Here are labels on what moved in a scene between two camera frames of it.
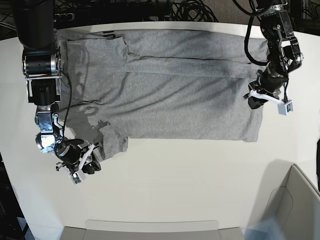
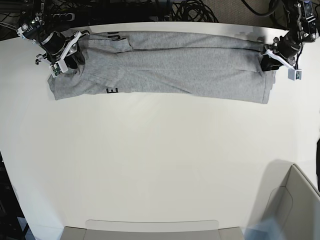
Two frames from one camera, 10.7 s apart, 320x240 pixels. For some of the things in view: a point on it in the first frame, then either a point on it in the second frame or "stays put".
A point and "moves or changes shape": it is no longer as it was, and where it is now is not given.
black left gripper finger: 87,169 -> 70,62
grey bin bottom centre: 185,229 stays put
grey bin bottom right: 285,193 stays put
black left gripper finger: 95,164 -> 79,55
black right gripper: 272,79 -> 287,46
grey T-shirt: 118,85 moves or changes shape
